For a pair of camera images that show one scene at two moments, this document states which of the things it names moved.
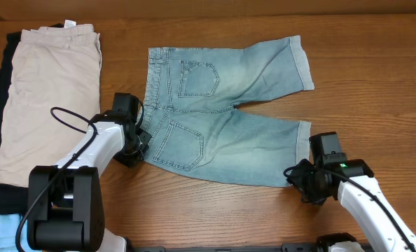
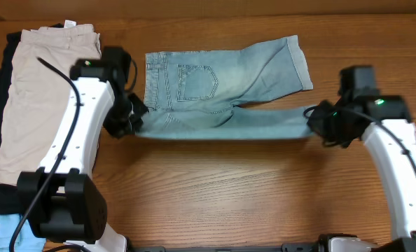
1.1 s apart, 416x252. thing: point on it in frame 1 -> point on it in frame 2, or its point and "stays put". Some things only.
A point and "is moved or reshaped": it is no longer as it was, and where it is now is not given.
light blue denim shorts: (192, 99) is moved or reshaped
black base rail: (284, 248) stays put
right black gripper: (295, 178) -> (316, 123)
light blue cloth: (3, 237) stays put
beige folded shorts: (54, 95) stays put
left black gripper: (132, 161) -> (120, 131)
